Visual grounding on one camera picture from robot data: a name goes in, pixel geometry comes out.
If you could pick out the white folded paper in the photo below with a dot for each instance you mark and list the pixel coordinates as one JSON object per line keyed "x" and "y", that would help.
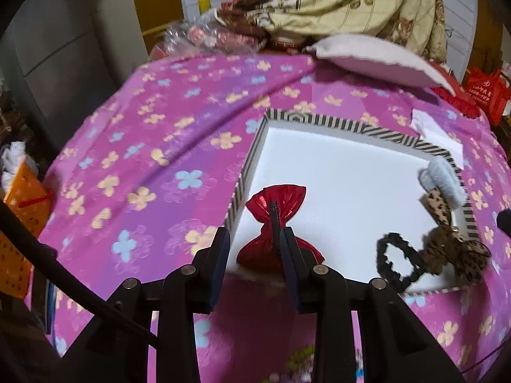
{"x": 430, "y": 131}

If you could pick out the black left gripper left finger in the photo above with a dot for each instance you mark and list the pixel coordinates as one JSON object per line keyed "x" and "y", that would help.
{"x": 210, "y": 264}

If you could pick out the striped white tray box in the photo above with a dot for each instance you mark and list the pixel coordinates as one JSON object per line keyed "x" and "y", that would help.
{"x": 362, "y": 182}

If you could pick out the red shopping bag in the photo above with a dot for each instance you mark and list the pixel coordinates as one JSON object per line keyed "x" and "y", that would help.
{"x": 490, "y": 92}

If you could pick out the orange plastic basket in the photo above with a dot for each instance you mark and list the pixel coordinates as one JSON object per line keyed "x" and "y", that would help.
{"x": 28, "y": 199}

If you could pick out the red fringed cushion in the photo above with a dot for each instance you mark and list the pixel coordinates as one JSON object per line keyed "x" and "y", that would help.
{"x": 459, "y": 98}

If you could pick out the leopard print bow scrunchie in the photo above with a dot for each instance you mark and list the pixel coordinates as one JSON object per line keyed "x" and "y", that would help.
{"x": 446, "y": 245}

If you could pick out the red satin bow clip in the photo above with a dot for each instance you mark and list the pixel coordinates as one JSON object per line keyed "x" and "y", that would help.
{"x": 273, "y": 207}

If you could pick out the white plastic bag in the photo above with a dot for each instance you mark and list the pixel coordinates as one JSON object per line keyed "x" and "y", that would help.
{"x": 13, "y": 155}

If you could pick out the grey refrigerator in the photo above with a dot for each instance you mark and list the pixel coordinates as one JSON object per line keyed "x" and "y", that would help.
{"x": 53, "y": 65}

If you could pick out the clear plastic bag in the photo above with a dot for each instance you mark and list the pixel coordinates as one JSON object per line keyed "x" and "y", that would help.
{"x": 183, "y": 39}

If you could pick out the black chair back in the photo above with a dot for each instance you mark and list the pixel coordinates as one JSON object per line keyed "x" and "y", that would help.
{"x": 43, "y": 303}

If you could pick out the pink floral bedspread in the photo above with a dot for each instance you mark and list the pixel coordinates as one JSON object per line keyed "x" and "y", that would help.
{"x": 146, "y": 181}

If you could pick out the white fluffy scrunchie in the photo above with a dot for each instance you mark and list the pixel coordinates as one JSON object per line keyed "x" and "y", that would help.
{"x": 439, "y": 174}

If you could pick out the white pillow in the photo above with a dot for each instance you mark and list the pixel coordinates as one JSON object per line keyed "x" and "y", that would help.
{"x": 379, "y": 59}

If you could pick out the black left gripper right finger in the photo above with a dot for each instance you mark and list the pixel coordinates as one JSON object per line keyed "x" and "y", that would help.
{"x": 298, "y": 264}

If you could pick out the cream floral quilt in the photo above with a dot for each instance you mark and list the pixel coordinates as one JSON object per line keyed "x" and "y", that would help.
{"x": 417, "y": 25}

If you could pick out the black scrunchie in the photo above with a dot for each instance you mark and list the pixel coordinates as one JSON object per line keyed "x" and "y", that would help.
{"x": 398, "y": 263}

